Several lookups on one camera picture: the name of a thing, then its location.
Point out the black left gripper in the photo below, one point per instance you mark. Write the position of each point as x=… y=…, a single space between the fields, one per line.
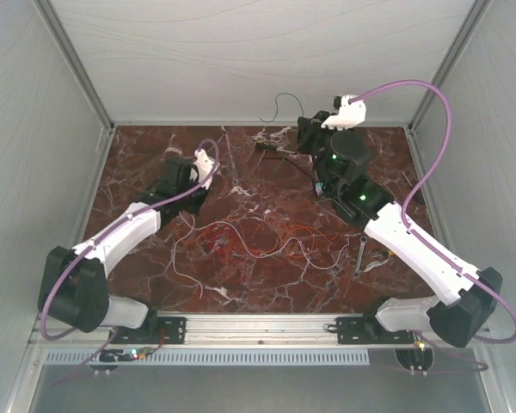
x=204 y=194

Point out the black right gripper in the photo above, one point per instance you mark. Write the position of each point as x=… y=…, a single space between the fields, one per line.
x=308 y=128

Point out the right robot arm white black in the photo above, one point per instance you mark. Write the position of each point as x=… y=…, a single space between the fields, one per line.
x=463 y=295

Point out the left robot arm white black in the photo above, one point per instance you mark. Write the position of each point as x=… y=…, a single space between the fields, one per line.
x=74 y=287

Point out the yellow black screwdriver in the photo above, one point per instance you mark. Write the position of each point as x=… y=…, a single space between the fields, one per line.
x=276 y=153

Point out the black small tool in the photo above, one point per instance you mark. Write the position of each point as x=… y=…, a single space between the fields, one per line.
x=418 y=196

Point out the silver ratchet wrench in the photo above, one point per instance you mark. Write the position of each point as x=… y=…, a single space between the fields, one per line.
x=362 y=243

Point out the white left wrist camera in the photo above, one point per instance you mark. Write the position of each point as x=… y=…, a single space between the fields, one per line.
x=203 y=165

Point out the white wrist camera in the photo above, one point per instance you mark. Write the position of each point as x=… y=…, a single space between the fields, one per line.
x=203 y=165
x=350 y=111

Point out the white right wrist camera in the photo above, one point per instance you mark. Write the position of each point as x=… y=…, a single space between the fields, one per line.
x=350 y=111

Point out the yellow handle pliers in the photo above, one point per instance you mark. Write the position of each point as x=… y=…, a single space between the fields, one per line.
x=383 y=254

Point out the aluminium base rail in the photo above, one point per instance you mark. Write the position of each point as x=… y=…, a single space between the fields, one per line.
x=237 y=330

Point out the grey slotted cable duct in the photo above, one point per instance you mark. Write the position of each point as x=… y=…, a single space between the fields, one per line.
x=261 y=357

